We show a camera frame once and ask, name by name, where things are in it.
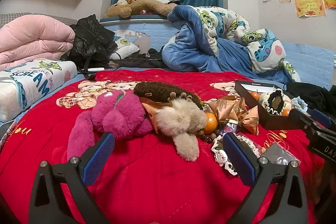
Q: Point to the blue lace scrunchie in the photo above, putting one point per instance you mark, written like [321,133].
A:
[299,104]

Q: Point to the white lace scrunchie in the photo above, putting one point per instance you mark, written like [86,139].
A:
[223,157]

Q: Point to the white printed pillow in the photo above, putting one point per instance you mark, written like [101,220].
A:
[34,82]

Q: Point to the black box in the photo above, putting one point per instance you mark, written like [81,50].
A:
[273,123]

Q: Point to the dark brown plush toy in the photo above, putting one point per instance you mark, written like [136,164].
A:
[160,91]

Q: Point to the black cloth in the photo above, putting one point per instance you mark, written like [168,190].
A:
[312,95]

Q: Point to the clear plastic bag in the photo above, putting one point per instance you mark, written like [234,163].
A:
[278,154]

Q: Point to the black lace scrunchie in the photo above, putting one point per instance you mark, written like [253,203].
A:
[275,103]

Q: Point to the dark cloth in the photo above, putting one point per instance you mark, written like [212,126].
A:
[139,62]

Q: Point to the small printed pillow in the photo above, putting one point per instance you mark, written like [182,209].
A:
[124,43]

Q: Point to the black headphones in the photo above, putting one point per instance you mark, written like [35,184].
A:
[90,69]

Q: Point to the brown teddy bear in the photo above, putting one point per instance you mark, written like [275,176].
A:
[147,6]

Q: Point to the gold snack packet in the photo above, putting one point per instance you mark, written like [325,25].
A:
[150,112]
[225,108]
[250,120]

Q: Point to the pink quilt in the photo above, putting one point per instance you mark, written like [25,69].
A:
[31,37]

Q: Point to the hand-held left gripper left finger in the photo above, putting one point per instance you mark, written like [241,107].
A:
[97,158]

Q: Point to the magenta plush bear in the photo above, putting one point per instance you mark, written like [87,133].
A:
[118,113]

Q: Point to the red printed blanket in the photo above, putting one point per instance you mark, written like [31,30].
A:
[147,182]

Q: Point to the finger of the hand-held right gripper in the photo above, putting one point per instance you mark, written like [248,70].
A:
[299,117]
[321,117]

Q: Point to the black puffer jacket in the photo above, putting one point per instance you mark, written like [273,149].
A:
[89,35]

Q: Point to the blue printed blanket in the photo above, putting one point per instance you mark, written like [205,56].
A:
[197,50]

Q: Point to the small tangerine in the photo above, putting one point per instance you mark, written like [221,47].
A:
[253,95]
[210,123]
[286,112]

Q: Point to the beige furry plush toy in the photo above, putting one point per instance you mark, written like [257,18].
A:
[181,119]

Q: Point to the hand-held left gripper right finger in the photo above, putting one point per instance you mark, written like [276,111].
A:
[237,158]

